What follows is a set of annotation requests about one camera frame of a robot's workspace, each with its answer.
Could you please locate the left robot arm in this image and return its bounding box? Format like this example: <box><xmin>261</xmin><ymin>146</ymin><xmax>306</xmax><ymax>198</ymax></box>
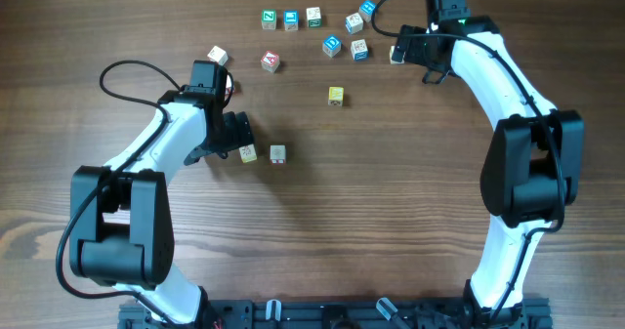
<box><xmin>56</xmin><ymin>61</ymin><xmax>254</xmax><ymax>328</ymax></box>

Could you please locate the red A letter block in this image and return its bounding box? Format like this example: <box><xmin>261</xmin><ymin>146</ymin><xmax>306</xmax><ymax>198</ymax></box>
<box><xmin>261</xmin><ymin>51</ymin><xmax>280</xmax><ymax>73</ymax></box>

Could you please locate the white green picture block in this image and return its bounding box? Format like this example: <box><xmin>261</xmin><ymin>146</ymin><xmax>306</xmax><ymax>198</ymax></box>
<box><xmin>306</xmin><ymin>7</ymin><xmax>322</xmax><ymax>28</ymax></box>

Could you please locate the black camera cable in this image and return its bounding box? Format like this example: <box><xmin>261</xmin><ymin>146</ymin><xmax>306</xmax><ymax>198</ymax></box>
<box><xmin>369</xmin><ymin>0</ymin><xmax>567</xmax><ymax>326</ymax></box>
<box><xmin>55</xmin><ymin>60</ymin><xmax>183</xmax><ymax>326</ymax></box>

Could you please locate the blue D letter block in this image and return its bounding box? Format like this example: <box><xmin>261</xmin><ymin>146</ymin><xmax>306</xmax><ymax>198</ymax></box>
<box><xmin>322</xmin><ymin>35</ymin><xmax>342</xmax><ymax>58</ymax></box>

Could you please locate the blue tilted block top right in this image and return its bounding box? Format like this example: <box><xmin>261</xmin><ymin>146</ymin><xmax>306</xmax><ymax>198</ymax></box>
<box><xmin>358</xmin><ymin>0</ymin><xmax>376</xmax><ymax>22</ymax></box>

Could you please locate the white tilted block far left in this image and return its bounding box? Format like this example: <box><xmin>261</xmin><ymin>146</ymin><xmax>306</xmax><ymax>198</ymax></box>
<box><xmin>207</xmin><ymin>46</ymin><xmax>229</xmax><ymax>66</ymax></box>

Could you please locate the yellow W letter block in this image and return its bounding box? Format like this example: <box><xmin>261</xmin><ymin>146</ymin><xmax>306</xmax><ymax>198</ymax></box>
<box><xmin>328</xmin><ymin>87</ymin><xmax>344</xmax><ymax>106</ymax></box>

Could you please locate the black right camera cable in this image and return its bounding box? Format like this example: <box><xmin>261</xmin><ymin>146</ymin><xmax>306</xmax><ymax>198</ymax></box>
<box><xmin>369</xmin><ymin>0</ymin><xmax>567</xmax><ymax>326</ymax></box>

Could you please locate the white blue tilted block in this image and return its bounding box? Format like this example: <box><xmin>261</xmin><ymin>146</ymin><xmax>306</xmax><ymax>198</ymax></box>
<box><xmin>345</xmin><ymin>13</ymin><xmax>364</xmax><ymax>34</ymax></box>

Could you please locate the white blue picture block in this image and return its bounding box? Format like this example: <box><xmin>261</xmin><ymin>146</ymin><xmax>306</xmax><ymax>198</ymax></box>
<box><xmin>351</xmin><ymin>39</ymin><xmax>368</xmax><ymax>61</ymax></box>

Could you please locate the black left camera cable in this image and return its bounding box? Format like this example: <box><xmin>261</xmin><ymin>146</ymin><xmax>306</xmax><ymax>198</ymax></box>
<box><xmin>55</xmin><ymin>60</ymin><xmax>183</xmax><ymax>326</ymax></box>

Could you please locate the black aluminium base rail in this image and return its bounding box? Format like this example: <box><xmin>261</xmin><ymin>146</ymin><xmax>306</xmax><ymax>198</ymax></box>
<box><xmin>117</xmin><ymin>298</ymin><xmax>554</xmax><ymax>329</ymax></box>

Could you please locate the white red green block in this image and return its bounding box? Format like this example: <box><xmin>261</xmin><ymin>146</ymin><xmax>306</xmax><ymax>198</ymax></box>
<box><xmin>270</xmin><ymin>144</ymin><xmax>286</xmax><ymax>164</ymax></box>

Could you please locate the blue letter block top row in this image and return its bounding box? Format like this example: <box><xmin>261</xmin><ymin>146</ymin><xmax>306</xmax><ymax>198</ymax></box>
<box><xmin>283</xmin><ymin>10</ymin><xmax>299</xmax><ymax>31</ymax></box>

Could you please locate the green Z letter block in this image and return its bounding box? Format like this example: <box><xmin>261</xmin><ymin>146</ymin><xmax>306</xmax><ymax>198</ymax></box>
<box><xmin>261</xmin><ymin>9</ymin><xmax>277</xmax><ymax>30</ymax></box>

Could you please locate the ladybug picture block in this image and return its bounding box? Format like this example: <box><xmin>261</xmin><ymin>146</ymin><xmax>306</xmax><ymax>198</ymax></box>
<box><xmin>239</xmin><ymin>144</ymin><xmax>258</xmax><ymax>163</ymax></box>

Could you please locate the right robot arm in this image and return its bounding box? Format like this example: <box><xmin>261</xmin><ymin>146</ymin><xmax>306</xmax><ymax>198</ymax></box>
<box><xmin>392</xmin><ymin>0</ymin><xmax>584</xmax><ymax>328</ymax></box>

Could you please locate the white red lower-left block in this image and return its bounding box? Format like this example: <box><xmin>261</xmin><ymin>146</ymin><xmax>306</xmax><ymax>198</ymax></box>
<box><xmin>226</xmin><ymin>74</ymin><xmax>235</xmax><ymax>95</ymax></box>

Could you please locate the white yellow picture block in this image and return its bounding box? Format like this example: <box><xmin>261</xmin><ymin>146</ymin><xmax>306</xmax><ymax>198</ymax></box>
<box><xmin>389</xmin><ymin>46</ymin><xmax>404</xmax><ymax>64</ymax></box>

